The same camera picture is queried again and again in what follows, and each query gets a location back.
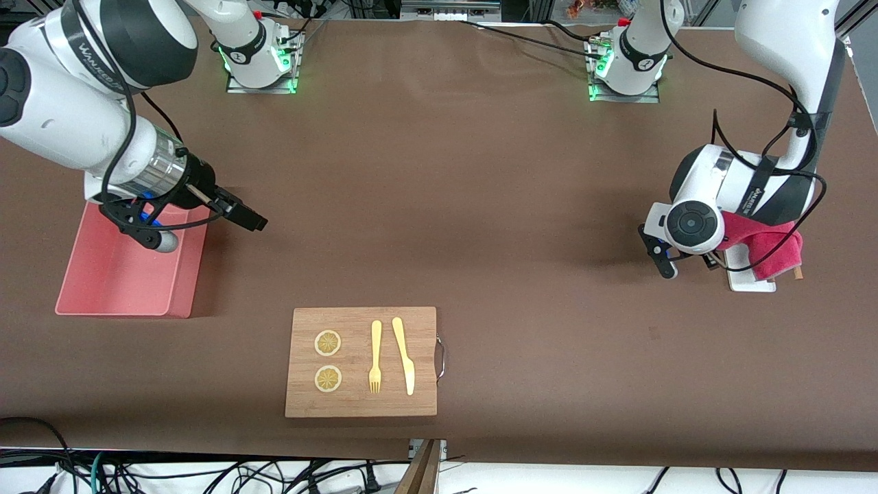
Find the red and grey cloth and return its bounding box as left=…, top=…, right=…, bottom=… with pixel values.
left=717, top=211, right=805, bottom=282

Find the white rectangular rack tray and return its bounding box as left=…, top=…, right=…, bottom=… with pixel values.
left=724, top=246, right=777, bottom=294

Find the pink plastic bin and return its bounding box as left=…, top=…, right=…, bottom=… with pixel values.
left=55, top=202, right=212, bottom=319

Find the wooden cutting board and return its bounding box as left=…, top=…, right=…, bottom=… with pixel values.
left=285, top=306, right=447, bottom=419

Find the yellow plastic fork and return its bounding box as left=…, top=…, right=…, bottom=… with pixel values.
left=368, top=320, right=383, bottom=395

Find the yellow plastic knife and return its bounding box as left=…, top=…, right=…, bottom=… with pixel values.
left=391, top=316, right=416, bottom=397

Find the brown table cover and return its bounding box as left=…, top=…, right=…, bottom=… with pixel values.
left=0, top=12, right=878, bottom=473

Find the grey background device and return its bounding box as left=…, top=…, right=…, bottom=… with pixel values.
left=400, top=0, right=503, bottom=21

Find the wooden plank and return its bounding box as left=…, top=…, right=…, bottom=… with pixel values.
left=393, top=439, right=443, bottom=494

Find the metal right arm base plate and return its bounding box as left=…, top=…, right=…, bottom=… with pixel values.
left=226, top=26, right=304, bottom=95

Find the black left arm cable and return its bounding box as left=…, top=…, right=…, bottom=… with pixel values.
left=660, top=0, right=829, bottom=273

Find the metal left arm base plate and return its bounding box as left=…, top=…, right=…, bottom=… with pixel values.
left=588, top=38, right=661, bottom=104

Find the short black table cable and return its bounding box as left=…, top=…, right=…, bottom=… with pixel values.
left=545, top=19, right=604, bottom=43

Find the thick black looped cable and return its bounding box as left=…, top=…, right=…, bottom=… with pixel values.
left=0, top=416, right=76, bottom=494

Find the long black table cable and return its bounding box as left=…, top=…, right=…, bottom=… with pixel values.
left=458, top=19, right=608, bottom=61

